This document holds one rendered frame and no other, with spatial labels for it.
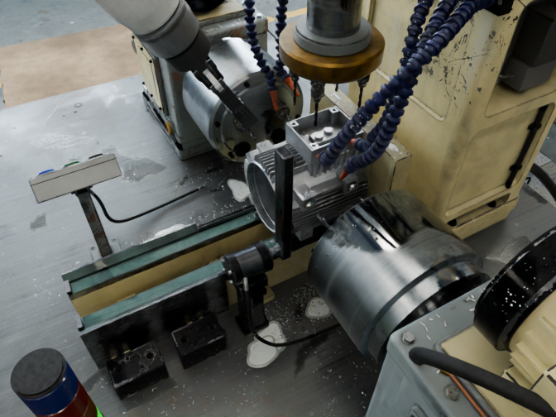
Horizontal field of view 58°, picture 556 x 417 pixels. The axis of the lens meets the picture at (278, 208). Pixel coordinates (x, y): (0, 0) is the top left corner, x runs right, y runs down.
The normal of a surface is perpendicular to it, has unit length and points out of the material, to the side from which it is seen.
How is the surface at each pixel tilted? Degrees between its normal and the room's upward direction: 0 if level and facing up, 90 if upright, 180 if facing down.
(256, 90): 90
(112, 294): 90
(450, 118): 90
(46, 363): 0
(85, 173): 50
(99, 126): 0
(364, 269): 43
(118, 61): 0
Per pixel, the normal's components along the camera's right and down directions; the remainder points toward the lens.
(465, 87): -0.88, 0.35
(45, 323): 0.00, -0.69
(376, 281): -0.60, -0.26
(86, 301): 0.48, 0.64
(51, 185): 0.37, 0.04
